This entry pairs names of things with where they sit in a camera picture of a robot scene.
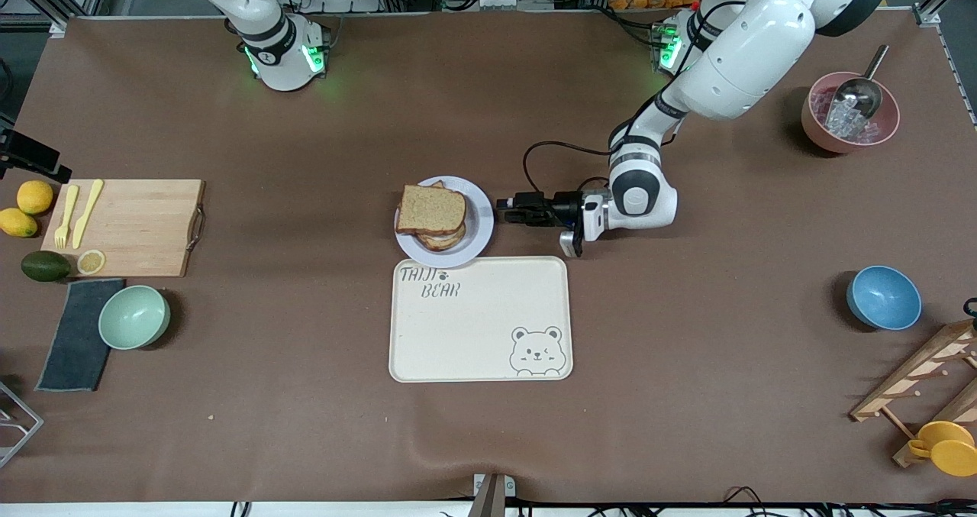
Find wooden cup rack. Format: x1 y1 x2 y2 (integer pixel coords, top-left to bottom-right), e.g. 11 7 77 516
850 320 977 469

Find yellow cup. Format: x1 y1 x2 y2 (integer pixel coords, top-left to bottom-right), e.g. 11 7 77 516
907 421 977 477

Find metal wire rack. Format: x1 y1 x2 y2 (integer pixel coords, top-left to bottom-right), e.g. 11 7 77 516
0 382 44 468

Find dark grey cloth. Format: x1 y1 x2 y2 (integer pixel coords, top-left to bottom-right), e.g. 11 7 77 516
35 278 127 393

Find round white plate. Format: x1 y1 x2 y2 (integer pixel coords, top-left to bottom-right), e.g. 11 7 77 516
394 176 495 269

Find cream tray with bear print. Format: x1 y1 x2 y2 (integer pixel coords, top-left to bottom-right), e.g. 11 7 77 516
389 256 574 383

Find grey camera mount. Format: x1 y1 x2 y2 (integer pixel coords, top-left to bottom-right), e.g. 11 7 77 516
467 473 516 517

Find wooden cutting board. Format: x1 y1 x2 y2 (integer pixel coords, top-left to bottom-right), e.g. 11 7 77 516
40 179 206 278

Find clear ice cubes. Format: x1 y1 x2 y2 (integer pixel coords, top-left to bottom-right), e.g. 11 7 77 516
813 89 875 142

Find yellow plastic knife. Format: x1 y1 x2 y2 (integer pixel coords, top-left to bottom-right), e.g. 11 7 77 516
73 179 105 249

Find green avocado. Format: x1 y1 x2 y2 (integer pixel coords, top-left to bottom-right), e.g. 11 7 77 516
21 250 73 283

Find plain brown bread slice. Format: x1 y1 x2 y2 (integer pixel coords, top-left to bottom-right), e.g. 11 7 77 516
396 185 467 236

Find pink bowl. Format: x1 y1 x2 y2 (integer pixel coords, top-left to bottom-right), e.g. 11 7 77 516
801 72 901 153

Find metal scoop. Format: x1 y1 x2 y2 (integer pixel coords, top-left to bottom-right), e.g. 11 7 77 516
834 44 890 117

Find yellow plastic fork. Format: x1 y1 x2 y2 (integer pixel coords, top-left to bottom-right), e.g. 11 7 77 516
53 185 80 250

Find round yellow lemon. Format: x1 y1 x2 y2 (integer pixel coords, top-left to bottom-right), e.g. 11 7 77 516
17 180 55 215

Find mint green bowl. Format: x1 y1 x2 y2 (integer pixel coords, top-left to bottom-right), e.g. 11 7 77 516
98 285 171 351

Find blue bowl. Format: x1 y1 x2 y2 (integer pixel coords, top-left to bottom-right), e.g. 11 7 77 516
846 265 923 331

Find oval yellow lemon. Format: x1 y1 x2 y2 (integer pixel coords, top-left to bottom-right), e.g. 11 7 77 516
0 208 38 238

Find toast with fried egg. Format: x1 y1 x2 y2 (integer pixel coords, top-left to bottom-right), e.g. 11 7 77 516
416 179 467 252

